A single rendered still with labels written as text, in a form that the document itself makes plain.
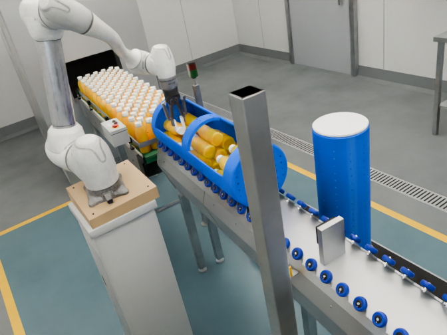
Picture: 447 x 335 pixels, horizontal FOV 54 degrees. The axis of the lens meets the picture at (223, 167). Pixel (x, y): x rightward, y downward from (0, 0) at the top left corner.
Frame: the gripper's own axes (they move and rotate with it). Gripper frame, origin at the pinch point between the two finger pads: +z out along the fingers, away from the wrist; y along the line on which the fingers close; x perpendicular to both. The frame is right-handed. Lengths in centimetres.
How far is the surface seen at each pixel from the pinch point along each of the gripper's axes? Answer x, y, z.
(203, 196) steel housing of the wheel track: -29.2, -7.0, 27.9
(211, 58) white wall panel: 459, 249, 103
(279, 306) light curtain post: -125, -29, 8
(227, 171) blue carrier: -62, -7, 1
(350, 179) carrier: -57, 62, 38
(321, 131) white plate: -44, 56, 12
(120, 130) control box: 37.6, -22.1, 6.4
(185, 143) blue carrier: -22.3, -7.4, 1.0
